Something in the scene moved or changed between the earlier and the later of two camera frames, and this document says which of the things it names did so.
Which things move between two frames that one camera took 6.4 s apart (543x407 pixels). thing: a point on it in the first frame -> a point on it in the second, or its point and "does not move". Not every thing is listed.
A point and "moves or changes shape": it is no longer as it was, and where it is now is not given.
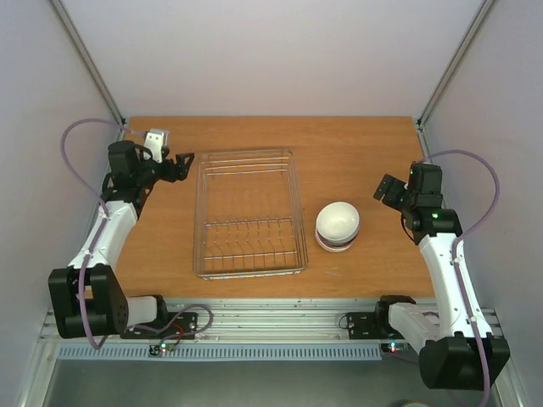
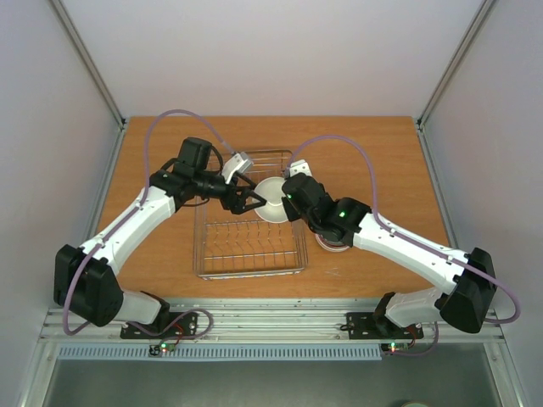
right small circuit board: (394, 348) does not move
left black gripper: (181, 170) -> (237, 207)
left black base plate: (169, 326) does not move
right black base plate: (367, 326) does not move
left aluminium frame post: (91, 64) does not move
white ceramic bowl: (338, 223) moves or changes shape
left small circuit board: (154, 349) does not move
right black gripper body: (394, 196) -> (290, 210)
